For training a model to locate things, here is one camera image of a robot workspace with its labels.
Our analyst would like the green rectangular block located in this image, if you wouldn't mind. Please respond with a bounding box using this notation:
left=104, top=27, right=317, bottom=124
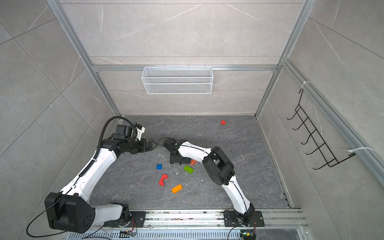
left=184, top=166, right=194, bottom=174

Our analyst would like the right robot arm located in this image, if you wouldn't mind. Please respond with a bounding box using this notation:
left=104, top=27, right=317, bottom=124
left=164, top=138, right=255, bottom=225

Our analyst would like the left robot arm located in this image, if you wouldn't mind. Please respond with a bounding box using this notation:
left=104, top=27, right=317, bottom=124
left=45, top=139, right=158, bottom=234

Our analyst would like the red arch block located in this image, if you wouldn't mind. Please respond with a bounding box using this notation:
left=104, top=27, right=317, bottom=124
left=159, top=174, right=169, bottom=187

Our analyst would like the orange-yellow rectangular block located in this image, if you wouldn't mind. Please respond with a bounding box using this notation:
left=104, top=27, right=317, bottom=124
left=172, top=184, right=183, bottom=194

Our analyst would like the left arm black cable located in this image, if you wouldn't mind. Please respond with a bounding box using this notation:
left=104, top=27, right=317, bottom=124
left=25, top=115, right=139, bottom=238

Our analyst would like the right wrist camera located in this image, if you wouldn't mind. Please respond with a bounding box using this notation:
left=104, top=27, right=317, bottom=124
left=163, top=138, right=179, bottom=153

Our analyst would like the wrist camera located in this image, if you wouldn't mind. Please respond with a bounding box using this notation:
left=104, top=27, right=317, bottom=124
left=115, top=123, right=145, bottom=141
left=163, top=138, right=179, bottom=153

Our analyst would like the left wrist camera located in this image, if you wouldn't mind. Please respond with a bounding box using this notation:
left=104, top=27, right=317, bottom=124
left=115, top=123, right=145, bottom=141

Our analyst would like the white wire mesh basket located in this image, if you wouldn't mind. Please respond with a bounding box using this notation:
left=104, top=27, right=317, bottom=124
left=141, top=67, right=214, bottom=95

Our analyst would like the aluminium mounting rail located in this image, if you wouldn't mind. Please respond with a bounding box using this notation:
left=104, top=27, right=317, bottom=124
left=64, top=209, right=310, bottom=232

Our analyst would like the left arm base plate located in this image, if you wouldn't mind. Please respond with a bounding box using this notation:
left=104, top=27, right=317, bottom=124
left=103, top=211, right=147, bottom=228

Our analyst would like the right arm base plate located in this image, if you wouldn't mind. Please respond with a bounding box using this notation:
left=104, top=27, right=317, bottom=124
left=223, top=210, right=265, bottom=228

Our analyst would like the black wire hook rack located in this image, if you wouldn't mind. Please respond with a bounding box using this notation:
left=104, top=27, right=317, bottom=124
left=287, top=89, right=356, bottom=171

